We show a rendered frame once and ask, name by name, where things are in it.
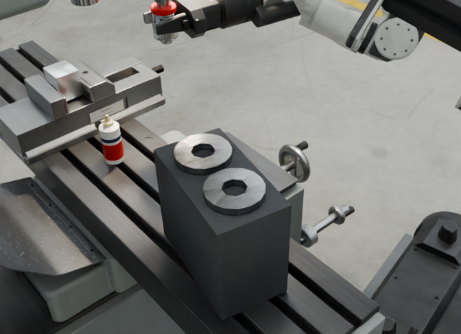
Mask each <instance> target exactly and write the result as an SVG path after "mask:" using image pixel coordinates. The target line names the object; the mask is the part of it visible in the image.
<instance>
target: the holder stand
mask: <svg viewBox="0 0 461 334"><path fill-rule="evenodd" d="M154 161H155V167H156V177H157V183H158V192H159V198H160V204H161V214H162V220H163V230H164V233H165V235H166V236H167V238H168V239H169V241H170V242H171V244H172V245H173V247H174V249H175V250H176V251H177V253H178V255H179V257H180V258H181V259H182V261H183V263H184V264H185V265H186V267H187V269H188V270H189V272H190V273H191V275H192V276H193V278H194V279H195V281H196V283H197V284H198V286H199V287H200V289H201V290H202V292H203V293H204V295H205V296H206V298H207V300H208V301H209V302H210V304H211V306H212V307H213V309H214V310H215V312H216V314H217V315H218V316H219V318H220V320H225V319H227V318H229V317H232V316H234V315H236V314H238V313H240V312H242V311H245V310H247V309H249V308H251V307H253V306H255V305H257V304H259V303H262V302H264V301H266V300H268V299H271V298H273V297H275V296H277V295H279V294H282V293H283V292H285V291H287V278H288V265H289V240H290V226H291V214H292V205H291V204H290V203H289V202H288V201H287V200H286V199H285V198H284V197H283V196H282V195H281V193H280V192H279V191H278V190H277V189H276V188H275V187H274V186H273V185H272V183H271V182H270V181H269V180H268V179H267V178H266V177H265V176H264V175H263V174H262V173H261V172H260V171H259V170H258V169H257V168H256V167H255V166H254V164H253V163H252V162H251V161H250V160H249V159H248V158H247V157H246V156H245V154H244V153H243V152H242V151H241V150H240V149H239V148H238V147H237V146H236V145H235V144H234V143H233V142H232V141H231V140H230V139H229V138H228V137H227V135H226V134H225V133H224V132H223V131H222V130H221V129H220V128H216V129H214V130H210V131H208V132H204V133H200V134H194V135H190V136H188V137H186V138H184V139H182V140H181V141H177V142H175V143H171V144H169V145H165V146H162V147H159V148H156V149H154Z"/></svg>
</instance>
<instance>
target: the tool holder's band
mask: <svg viewBox="0 0 461 334"><path fill-rule="evenodd" d="M150 9H151V13H152V14H155V15H157V16H167V15H170V14H173V13H175V12H176V4H175V3H174V2H173V1H170V2H169V6H168V7H166V8H160V7H158V6H157V4H156V2H154V3H153V4H152V5H151V6H150Z"/></svg>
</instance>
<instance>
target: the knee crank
mask: <svg viewBox="0 0 461 334"><path fill-rule="evenodd" d="M354 212H355V209H354V208H353V207H352V206H349V207H348V206H347V205H344V206H342V207H338V206H331V207H330V208H329V210H328V216H327V217H325V218H324V219H323V220H321V221H320V222H318V223H317V224H315V225H314V226H311V225H309V224H303V225H302V229H301V239H300V244H301V245H302V246H304V247H306V248H310V247H311V246H312V245H314V244H315V243H317V242H318V233H319V232H321V231H322V230H324V229H325V228H326V227H328V226H330V225H331V224H332V223H334V224H337V225H340V224H343V223H344V222H345V220H346V217H347V216H349V215H350V214H352V213H354Z"/></svg>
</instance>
